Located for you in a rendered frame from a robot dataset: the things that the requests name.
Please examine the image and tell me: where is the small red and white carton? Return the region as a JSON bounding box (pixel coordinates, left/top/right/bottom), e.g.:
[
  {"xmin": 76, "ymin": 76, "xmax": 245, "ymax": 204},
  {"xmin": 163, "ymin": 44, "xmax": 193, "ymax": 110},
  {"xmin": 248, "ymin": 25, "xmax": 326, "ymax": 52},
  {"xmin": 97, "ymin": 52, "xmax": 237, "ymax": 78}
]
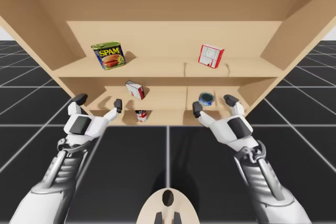
[{"xmin": 125, "ymin": 80, "xmax": 145, "ymax": 101}]

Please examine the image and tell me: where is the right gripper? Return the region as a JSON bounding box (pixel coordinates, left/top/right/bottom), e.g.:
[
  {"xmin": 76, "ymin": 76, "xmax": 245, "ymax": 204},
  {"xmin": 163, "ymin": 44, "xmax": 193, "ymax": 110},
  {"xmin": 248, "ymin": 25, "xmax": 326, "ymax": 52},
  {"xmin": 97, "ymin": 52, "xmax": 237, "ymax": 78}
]
[{"xmin": 192, "ymin": 94, "xmax": 259, "ymax": 153}]

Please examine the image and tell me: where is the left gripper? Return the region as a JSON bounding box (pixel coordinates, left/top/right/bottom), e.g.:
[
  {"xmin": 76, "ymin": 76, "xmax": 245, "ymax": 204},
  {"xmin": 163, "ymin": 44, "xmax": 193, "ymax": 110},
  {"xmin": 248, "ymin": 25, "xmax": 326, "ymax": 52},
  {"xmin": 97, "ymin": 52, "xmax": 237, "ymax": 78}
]
[{"xmin": 64, "ymin": 93, "xmax": 124, "ymax": 141}]

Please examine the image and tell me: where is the green and blue rectangular can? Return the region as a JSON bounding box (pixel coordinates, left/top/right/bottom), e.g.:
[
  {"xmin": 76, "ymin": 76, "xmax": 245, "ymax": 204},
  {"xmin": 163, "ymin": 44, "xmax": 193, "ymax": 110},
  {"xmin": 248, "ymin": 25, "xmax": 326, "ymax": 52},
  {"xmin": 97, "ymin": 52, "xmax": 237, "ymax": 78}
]
[{"xmin": 91, "ymin": 41, "xmax": 127, "ymax": 71}]

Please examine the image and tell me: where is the large red and white carton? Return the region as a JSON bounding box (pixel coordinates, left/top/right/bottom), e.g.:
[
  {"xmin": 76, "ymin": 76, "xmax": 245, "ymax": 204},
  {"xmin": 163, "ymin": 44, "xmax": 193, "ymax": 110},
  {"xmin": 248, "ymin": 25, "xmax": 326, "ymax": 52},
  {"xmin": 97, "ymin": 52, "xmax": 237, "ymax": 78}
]
[{"xmin": 198, "ymin": 44, "xmax": 225, "ymax": 69}]

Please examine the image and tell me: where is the tan robot part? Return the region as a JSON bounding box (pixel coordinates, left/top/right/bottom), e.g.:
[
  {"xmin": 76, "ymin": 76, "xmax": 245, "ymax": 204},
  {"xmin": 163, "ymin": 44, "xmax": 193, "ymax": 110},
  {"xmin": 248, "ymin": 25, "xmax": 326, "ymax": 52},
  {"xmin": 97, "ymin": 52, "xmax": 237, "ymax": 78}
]
[{"xmin": 135, "ymin": 187, "xmax": 200, "ymax": 224}]

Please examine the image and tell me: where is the red and white can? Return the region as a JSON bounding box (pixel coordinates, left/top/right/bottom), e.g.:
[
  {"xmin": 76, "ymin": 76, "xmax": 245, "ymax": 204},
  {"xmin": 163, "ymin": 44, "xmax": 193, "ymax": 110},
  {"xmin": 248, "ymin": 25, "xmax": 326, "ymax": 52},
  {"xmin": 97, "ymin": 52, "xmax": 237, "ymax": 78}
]
[{"xmin": 135, "ymin": 109, "xmax": 149, "ymax": 123}]

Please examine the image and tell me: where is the pale wooden shelf unit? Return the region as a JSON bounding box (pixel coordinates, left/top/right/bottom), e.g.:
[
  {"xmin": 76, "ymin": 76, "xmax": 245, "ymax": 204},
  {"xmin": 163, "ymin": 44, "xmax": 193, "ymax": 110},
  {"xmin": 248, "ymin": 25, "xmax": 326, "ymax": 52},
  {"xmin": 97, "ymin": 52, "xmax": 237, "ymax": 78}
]
[{"xmin": 0, "ymin": 0, "xmax": 336, "ymax": 127}]

